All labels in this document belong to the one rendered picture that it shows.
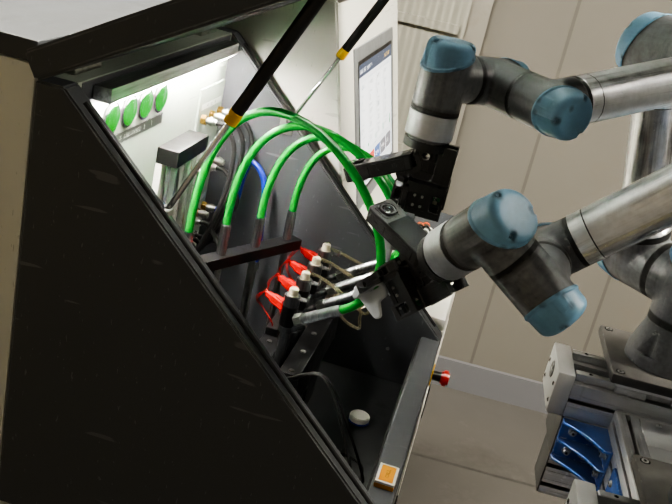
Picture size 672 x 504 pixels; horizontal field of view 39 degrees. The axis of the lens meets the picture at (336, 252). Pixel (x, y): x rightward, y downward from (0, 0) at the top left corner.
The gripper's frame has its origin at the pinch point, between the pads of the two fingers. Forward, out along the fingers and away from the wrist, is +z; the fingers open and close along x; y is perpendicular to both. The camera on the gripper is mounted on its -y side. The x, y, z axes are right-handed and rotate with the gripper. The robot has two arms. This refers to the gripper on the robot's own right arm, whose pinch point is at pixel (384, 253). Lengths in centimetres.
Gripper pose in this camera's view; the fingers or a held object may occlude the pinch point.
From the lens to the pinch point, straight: 152.4
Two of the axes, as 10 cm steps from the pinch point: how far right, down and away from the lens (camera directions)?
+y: 9.5, 2.7, -1.3
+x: 2.2, -3.2, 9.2
